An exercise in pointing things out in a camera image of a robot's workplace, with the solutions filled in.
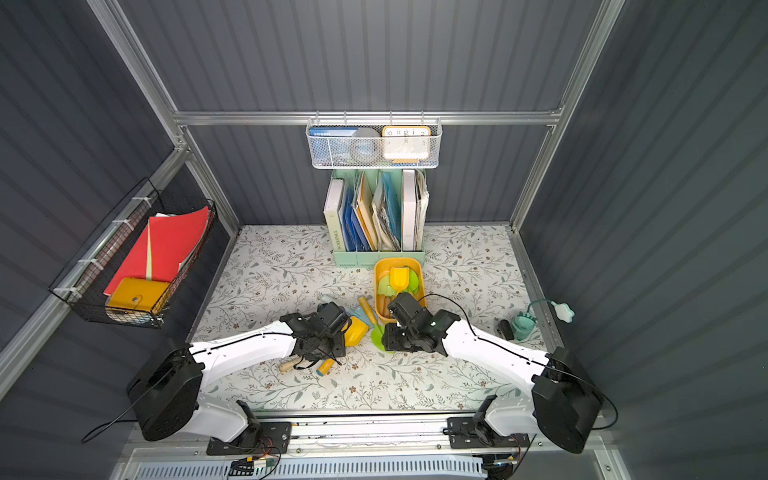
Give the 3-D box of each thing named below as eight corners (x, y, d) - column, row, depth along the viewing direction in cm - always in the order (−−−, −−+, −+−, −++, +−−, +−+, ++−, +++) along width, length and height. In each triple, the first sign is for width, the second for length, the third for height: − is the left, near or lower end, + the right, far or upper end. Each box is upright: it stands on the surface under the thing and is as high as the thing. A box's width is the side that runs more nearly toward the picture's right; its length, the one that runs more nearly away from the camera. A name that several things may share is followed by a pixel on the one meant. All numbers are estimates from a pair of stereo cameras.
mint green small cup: (510, 340, 92) (520, 326, 84) (506, 327, 95) (516, 312, 87) (526, 340, 92) (538, 326, 84) (522, 327, 95) (534, 312, 87)
